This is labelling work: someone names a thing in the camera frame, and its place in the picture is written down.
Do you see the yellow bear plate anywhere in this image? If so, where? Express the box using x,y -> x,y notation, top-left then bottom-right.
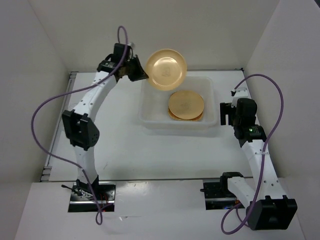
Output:
145,48 -> 187,91
168,90 -> 205,118

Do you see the white plastic bin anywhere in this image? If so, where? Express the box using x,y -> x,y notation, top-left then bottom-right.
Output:
138,76 -> 219,131

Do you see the woven square bamboo tray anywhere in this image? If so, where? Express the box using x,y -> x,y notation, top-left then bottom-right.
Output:
168,109 -> 204,122

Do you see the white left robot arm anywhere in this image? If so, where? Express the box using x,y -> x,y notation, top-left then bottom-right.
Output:
62,43 -> 231,200

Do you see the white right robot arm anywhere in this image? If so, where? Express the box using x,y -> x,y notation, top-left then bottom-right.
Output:
219,97 -> 298,235

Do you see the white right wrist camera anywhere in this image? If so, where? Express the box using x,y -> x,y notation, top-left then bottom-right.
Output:
231,87 -> 249,108

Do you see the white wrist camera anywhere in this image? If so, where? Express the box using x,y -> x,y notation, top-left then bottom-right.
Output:
231,87 -> 249,108
128,42 -> 136,50

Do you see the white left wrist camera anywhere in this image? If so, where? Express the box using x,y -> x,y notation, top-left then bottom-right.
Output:
128,42 -> 136,50

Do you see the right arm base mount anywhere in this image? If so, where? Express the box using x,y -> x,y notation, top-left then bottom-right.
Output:
200,179 -> 240,210

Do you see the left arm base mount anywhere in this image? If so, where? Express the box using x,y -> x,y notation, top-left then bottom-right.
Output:
61,182 -> 116,213

